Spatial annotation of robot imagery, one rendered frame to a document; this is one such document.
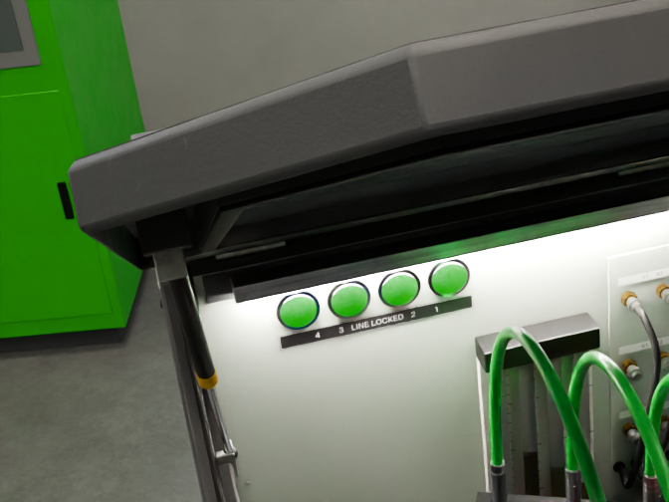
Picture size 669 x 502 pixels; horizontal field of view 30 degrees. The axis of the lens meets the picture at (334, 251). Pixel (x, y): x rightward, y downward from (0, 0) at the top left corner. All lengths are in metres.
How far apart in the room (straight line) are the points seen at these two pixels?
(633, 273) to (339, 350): 0.37
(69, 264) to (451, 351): 2.51
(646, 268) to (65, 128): 2.42
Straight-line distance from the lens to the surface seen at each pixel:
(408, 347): 1.50
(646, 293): 1.57
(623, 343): 1.59
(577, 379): 1.40
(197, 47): 5.12
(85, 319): 4.01
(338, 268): 1.38
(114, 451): 3.62
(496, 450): 1.51
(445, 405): 1.56
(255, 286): 1.37
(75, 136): 3.71
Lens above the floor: 2.13
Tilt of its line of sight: 29 degrees down
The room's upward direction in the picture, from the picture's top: 8 degrees counter-clockwise
